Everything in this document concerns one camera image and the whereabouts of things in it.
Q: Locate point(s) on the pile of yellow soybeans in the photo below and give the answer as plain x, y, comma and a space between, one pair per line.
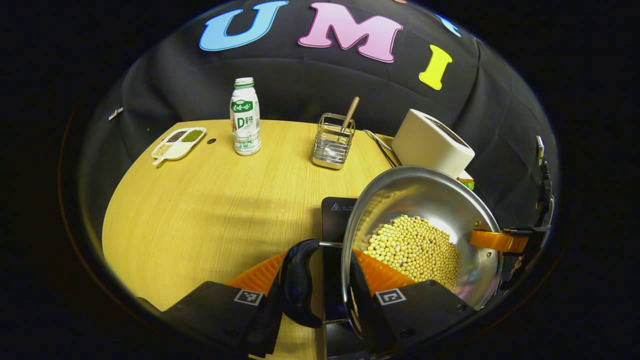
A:
412, 252

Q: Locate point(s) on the white divided dish of beans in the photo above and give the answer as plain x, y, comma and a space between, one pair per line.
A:
177, 147

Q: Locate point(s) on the black backdrop cloth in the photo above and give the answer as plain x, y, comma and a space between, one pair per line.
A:
175, 85

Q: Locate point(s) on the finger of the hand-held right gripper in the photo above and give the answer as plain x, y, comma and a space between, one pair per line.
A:
495, 241

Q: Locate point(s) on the white drink bottle green label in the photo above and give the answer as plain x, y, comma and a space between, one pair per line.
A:
245, 120

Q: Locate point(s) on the silver metal clip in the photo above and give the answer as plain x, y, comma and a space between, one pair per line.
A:
115, 113

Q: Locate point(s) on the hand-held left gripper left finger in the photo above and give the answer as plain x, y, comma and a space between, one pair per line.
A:
215, 310

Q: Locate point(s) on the toy sandwich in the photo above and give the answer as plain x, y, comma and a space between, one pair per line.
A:
466, 181

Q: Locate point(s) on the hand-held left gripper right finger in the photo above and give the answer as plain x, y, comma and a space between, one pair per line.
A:
370, 325

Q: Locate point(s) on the white toaster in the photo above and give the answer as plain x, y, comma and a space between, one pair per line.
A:
430, 145

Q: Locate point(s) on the black induction cooktop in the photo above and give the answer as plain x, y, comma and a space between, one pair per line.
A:
335, 220

